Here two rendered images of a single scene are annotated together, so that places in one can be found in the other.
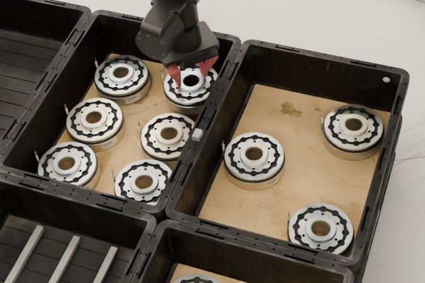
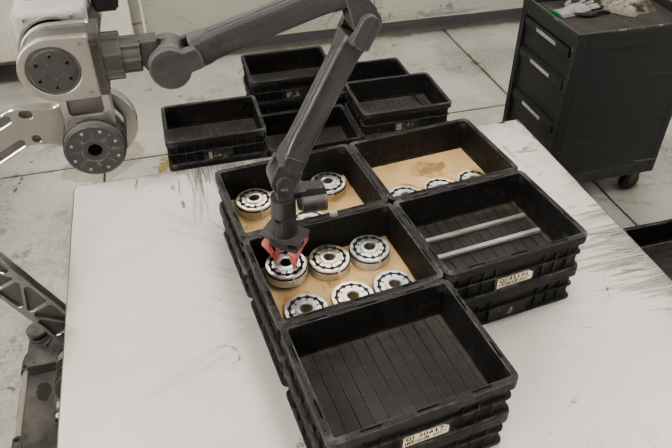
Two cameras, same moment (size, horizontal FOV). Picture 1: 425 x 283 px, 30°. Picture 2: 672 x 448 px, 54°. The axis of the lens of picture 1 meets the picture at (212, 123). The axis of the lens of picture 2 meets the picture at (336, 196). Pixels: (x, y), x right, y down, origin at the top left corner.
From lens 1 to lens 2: 1.97 m
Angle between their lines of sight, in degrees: 84
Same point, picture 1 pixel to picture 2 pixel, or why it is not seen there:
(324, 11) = (109, 323)
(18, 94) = (369, 371)
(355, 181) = not seen: hidden behind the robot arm
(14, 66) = (350, 397)
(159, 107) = (307, 289)
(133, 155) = (352, 277)
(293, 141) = not seen: hidden behind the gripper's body
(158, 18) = (313, 183)
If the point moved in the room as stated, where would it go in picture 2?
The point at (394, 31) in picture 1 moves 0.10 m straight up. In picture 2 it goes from (112, 279) to (104, 252)
